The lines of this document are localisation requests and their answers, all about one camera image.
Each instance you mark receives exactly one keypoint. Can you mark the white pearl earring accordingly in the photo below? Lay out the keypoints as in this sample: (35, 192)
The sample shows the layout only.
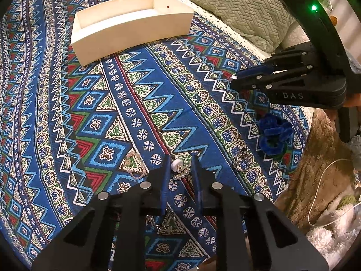
(179, 170)

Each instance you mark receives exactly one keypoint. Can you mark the green textured pillow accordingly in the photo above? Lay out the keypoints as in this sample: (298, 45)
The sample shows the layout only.
(263, 22)

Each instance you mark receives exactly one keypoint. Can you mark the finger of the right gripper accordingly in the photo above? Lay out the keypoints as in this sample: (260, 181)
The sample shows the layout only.
(268, 84)
(287, 63)

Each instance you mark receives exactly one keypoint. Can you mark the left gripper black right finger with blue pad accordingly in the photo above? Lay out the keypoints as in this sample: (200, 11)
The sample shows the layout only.
(252, 234)

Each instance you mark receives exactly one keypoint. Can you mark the brown fuzzy rug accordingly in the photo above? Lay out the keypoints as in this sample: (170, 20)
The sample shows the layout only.
(324, 172)

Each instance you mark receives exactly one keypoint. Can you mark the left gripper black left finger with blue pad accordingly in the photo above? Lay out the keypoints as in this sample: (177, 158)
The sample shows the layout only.
(108, 234)

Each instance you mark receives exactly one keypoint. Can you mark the blue velvet scrunchie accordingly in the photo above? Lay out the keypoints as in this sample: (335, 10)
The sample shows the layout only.
(275, 135)

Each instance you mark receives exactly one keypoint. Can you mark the white fluffy cushion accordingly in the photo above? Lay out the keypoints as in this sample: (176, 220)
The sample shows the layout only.
(294, 36)

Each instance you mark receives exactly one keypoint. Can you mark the blue patterned woven blanket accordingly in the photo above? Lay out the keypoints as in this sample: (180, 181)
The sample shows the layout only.
(70, 131)

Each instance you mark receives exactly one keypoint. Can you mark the cream rectangular open box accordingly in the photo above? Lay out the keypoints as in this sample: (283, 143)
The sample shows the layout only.
(116, 25)

